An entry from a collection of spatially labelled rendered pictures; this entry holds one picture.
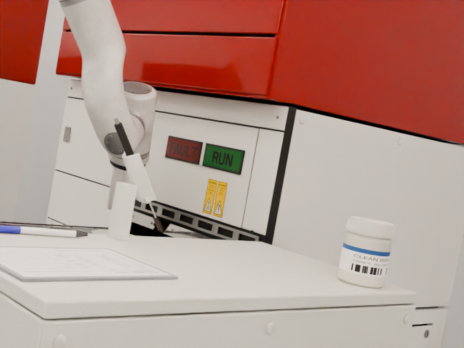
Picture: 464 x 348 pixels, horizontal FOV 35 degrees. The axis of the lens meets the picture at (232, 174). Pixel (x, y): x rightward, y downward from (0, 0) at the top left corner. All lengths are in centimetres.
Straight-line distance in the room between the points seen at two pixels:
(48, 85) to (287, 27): 408
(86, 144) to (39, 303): 119
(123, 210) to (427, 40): 86
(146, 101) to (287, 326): 64
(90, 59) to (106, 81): 6
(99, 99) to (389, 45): 61
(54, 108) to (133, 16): 353
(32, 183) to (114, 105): 401
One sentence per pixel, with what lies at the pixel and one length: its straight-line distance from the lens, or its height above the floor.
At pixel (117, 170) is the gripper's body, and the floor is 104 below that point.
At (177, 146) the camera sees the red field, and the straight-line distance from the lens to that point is 158.
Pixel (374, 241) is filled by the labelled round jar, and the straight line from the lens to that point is 109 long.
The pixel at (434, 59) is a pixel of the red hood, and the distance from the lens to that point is 171.
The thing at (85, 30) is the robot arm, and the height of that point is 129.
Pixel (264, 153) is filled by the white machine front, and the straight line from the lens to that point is 138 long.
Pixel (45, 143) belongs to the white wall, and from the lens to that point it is 525.
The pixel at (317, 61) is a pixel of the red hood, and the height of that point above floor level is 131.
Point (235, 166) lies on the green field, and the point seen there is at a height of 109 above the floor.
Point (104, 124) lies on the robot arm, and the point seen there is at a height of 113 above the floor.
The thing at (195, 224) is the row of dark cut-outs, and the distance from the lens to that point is 151.
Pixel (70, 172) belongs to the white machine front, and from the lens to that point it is 195.
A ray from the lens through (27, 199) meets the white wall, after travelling 541.
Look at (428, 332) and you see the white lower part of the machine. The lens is 189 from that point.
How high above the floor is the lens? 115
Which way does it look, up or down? 3 degrees down
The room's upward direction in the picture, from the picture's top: 10 degrees clockwise
